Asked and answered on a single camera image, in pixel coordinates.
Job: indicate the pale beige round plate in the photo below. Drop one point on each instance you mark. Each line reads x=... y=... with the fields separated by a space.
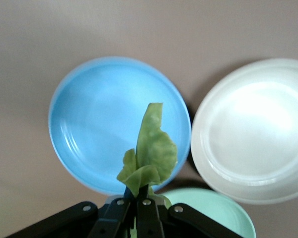
x=258 y=131

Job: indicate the blue round plate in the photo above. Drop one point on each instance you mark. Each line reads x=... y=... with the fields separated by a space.
x=96 y=124

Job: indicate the mint green round plate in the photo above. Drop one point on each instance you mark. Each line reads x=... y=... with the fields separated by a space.
x=213 y=210

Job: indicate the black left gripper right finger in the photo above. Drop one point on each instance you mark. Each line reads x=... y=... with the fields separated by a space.
x=149 y=218

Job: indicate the green lettuce leaf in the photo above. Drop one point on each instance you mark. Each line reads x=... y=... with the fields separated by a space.
x=156 y=146

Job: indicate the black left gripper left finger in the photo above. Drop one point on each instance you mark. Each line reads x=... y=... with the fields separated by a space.
x=109 y=220

